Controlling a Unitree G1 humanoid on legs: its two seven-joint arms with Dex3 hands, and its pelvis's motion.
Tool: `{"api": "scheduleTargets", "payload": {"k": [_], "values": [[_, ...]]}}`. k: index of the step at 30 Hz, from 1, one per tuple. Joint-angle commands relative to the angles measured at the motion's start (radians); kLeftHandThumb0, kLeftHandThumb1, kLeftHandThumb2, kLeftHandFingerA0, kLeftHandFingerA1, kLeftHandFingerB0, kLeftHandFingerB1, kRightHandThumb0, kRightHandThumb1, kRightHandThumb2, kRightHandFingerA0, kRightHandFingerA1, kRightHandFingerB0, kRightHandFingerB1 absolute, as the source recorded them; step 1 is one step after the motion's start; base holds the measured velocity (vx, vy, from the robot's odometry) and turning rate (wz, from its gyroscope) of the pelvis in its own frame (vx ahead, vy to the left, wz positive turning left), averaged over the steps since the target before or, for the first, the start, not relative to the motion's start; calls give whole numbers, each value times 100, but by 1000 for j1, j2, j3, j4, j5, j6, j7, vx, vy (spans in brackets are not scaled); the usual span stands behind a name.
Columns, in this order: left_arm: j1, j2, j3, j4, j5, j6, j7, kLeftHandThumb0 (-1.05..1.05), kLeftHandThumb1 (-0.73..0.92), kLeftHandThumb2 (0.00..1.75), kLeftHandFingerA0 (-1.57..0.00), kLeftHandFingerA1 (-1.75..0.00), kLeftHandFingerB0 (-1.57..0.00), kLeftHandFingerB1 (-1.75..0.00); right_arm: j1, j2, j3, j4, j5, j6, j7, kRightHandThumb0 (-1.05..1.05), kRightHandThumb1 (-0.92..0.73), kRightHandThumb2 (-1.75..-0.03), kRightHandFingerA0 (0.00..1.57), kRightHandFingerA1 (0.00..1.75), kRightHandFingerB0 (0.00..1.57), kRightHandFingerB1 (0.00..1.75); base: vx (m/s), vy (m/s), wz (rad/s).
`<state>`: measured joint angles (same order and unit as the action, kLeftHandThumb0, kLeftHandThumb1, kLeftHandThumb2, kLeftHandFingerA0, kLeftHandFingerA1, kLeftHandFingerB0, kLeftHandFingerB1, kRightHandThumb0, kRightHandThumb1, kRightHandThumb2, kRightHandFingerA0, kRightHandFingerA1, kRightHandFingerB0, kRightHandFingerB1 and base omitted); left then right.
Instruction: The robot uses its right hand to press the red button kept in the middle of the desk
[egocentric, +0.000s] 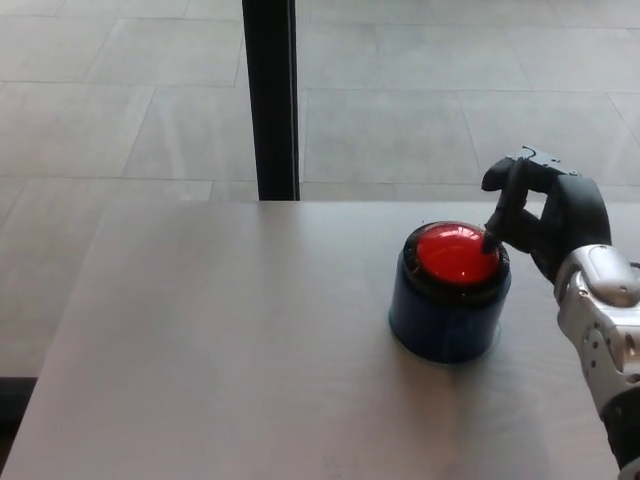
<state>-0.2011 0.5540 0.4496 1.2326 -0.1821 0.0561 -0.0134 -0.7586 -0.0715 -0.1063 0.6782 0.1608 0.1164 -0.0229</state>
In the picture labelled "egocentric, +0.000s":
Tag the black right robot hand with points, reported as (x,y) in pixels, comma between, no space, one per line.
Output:
(575,210)

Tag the red button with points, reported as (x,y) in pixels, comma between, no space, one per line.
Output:
(445,310)

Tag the black vertical post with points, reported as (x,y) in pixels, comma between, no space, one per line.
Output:
(272,100)

